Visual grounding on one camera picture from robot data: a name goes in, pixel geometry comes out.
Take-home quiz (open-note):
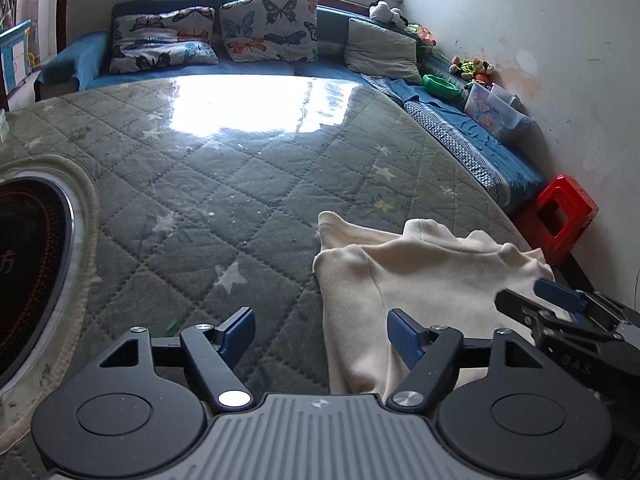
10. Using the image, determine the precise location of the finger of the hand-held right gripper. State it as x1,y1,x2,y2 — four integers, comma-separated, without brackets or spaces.
495,288,581,341
534,278,640,331

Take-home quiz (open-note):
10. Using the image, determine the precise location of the butterfly print pillow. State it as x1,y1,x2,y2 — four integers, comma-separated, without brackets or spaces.
219,0,319,63
108,6,219,74

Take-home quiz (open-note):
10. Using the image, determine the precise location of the blue white toy cabinet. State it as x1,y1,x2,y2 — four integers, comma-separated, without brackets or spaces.
0,19,38,93

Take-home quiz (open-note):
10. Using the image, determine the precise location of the red plastic stool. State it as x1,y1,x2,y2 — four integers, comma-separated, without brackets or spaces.
515,174,600,267

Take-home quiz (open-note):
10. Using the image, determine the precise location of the dark wooden door frame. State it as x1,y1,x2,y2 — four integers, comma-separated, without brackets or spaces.
54,0,71,56

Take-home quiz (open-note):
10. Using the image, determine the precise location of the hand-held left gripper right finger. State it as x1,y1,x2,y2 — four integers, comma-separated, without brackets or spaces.
385,308,551,413

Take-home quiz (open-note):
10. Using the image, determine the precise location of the green plastic basin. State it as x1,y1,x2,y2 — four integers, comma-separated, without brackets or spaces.
421,74,462,98

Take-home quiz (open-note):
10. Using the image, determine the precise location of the grey cushion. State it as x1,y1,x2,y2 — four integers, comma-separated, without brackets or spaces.
344,18,423,86

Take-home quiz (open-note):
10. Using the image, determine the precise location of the round black induction cooktop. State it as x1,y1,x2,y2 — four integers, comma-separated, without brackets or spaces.
0,177,81,391

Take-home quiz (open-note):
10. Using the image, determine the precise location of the blue corner sofa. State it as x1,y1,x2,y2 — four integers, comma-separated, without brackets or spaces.
35,0,548,206

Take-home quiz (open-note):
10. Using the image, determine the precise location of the grey quilted table cover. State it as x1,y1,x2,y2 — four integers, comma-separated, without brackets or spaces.
0,77,538,461

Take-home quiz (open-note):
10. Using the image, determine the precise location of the panda plush toy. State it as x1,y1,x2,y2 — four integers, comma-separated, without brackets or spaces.
369,0,408,28

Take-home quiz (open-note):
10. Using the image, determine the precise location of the cream knit sweater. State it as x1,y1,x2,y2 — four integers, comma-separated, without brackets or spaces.
312,210,571,396

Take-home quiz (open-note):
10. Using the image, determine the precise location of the clear plastic storage box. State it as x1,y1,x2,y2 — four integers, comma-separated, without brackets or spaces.
464,81,536,143

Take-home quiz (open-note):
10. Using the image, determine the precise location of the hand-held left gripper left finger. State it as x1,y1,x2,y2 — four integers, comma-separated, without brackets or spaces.
92,306,257,415

